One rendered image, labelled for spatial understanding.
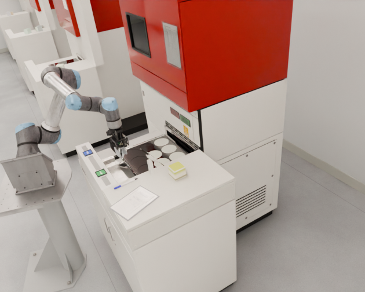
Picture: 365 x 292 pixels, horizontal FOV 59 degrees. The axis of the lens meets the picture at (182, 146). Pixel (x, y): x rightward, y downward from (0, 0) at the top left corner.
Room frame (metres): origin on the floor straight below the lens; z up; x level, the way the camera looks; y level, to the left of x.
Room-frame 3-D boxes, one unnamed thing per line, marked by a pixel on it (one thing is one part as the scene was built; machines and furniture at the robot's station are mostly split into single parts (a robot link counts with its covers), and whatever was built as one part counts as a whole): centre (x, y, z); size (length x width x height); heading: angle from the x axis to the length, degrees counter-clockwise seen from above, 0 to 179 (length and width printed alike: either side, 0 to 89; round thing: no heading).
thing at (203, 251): (1.61, 0.24, 0.41); 0.97 x 0.64 x 0.82; 27
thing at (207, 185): (1.34, 0.10, 0.89); 0.62 x 0.35 x 0.14; 117
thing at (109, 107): (1.53, 0.34, 1.35); 0.09 x 0.08 x 0.11; 42
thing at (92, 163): (1.63, 0.54, 0.89); 0.55 x 0.09 x 0.14; 27
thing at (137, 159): (1.73, 0.19, 0.90); 0.34 x 0.34 x 0.01; 27
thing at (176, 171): (1.40, 0.04, 1.00); 0.07 x 0.07 x 0.07; 29
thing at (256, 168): (2.16, -0.23, 0.41); 0.82 x 0.71 x 0.82; 27
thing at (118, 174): (1.60, 0.41, 0.87); 0.36 x 0.08 x 0.03; 27
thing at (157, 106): (2.00, 0.07, 1.02); 0.82 x 0.03 x 0.40; 27
